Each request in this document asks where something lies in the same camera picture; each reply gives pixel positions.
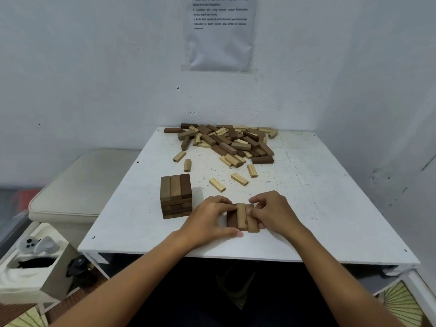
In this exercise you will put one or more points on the yellow striped floor mat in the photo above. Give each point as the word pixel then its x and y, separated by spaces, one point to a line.
pixel 407 304

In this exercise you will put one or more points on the person's left forearm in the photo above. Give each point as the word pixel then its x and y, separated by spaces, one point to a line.
pixel 119 286

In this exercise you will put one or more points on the stacked tower of brown blocks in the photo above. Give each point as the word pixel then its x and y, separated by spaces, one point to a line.
pixel 176 195

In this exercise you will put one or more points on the white seat cushion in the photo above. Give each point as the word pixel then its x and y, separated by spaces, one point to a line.
pixel 85 183

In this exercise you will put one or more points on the person's right forearm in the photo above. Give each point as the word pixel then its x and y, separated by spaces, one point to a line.
pixel 340 279

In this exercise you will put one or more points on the person's dark trousers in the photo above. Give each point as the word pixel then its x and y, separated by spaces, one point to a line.
pixel 231 296

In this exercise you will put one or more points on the white cardboard box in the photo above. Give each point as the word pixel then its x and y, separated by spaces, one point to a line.
pixel 37 279

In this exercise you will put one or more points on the dark brown wooden block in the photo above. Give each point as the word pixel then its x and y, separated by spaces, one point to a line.
pixel 232 221

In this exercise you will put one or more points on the person's left hand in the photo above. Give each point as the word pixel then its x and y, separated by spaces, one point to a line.
pixel 204 221

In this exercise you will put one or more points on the black round knob object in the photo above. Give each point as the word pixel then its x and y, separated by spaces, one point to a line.
pixel 79 267

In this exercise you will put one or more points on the pale loose wooden block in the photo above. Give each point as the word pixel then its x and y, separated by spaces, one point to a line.
pixel 217 184
pixel 239 179
pixel 252 170
pixel 187 165
pixel 179 156

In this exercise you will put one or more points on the person's right thumb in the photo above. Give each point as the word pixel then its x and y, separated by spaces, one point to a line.
pixel 262 225

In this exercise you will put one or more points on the medium brown wooden block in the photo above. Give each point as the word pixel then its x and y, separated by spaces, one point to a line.
pixel 252 224

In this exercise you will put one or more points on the person's right hand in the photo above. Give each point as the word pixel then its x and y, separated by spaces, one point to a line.
pixel 279 214

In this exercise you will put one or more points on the light tan wooden block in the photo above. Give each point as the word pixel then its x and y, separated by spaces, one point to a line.
pixel 241 216

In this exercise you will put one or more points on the white handheld controller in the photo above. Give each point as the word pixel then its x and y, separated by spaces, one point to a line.
pixel 37 245

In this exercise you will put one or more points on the laminated paper notice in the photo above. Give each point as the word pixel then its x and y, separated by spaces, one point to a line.
pixel 219 37

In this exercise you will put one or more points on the person's left thumb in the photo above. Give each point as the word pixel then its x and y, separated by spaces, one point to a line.
pixel 233 233

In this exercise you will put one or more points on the pile of mixed wooden blocks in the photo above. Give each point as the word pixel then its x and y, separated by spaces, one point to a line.
pixel 228 139

